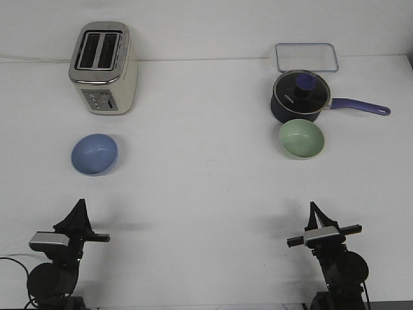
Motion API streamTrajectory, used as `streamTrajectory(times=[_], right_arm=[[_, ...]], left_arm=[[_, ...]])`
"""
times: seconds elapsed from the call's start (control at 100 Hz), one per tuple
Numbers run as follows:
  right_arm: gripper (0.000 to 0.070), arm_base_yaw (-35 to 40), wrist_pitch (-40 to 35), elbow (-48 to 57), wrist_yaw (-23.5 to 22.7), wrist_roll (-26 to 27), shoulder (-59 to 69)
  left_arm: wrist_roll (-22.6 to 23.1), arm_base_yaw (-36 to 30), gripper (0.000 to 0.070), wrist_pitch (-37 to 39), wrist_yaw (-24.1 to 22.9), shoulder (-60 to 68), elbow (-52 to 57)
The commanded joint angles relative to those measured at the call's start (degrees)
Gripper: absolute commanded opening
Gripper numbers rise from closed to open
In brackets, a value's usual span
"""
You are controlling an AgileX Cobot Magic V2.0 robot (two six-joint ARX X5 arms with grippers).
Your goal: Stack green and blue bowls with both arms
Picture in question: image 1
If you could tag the clear blue-rimmed container lid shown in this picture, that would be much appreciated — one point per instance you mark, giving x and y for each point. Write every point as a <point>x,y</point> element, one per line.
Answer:
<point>316,57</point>

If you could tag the glass pot lid blue knob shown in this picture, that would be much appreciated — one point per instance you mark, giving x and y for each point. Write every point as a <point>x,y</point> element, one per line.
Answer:
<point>302,91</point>

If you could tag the blue bowl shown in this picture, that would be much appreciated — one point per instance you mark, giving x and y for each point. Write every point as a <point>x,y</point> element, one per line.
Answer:
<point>94,155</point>

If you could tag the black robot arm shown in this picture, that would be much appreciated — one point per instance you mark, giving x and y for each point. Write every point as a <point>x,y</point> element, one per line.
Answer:
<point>344,271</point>
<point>52,284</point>

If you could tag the cream and steel toaster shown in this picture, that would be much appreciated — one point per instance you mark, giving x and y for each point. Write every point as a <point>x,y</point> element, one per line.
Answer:
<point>104,69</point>

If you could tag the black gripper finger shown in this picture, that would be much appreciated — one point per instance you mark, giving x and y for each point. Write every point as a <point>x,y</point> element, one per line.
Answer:
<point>76,222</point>
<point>318,217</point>

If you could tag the dark blue saucepan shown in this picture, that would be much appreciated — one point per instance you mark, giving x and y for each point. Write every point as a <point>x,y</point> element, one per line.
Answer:
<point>284,115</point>

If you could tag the green bowl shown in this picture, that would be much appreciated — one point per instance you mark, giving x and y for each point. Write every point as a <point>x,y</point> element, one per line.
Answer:
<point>301,139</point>

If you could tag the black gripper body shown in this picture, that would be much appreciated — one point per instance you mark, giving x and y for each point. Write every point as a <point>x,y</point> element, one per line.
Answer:
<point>77,239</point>
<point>335,244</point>

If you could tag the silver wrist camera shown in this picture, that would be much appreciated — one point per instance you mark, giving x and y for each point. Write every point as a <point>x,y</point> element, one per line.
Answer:
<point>41,241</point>
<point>319,233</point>

